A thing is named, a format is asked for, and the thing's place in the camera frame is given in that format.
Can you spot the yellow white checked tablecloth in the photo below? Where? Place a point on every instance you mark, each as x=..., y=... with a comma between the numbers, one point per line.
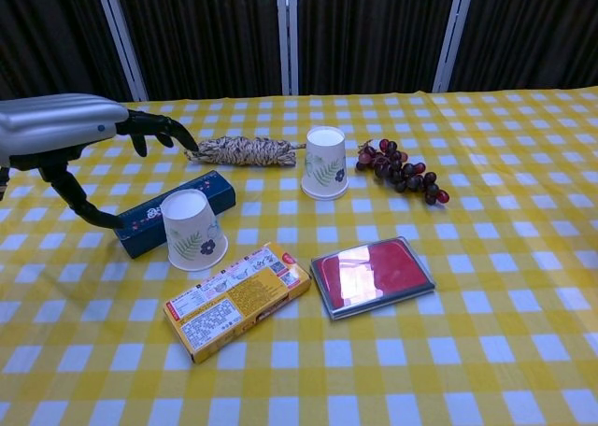
x=420, y=374

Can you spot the red ink pad case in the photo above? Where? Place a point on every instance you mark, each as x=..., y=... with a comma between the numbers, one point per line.
x=374, y=276

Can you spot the yellow printed carton box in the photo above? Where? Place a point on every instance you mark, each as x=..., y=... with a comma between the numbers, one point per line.
x=233, y=304

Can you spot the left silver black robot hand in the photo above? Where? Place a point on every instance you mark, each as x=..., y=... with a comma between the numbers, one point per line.
x=56, y=122

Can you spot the dark blue long box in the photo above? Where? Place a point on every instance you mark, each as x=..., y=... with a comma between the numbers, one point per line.
x=140, y=239

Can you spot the dark pleated screen panel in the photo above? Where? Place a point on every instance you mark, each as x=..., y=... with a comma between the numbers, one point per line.
x=46, y=33
x=210, y=33
x=537, y=33
x=374, y=33

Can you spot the white screen frame post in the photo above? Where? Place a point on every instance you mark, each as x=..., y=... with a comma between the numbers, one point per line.
x=452, y=33
x=288, y=33
x=122, y=38

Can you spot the dark red grape bunch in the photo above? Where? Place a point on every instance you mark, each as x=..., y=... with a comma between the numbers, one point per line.
x=402, y=171

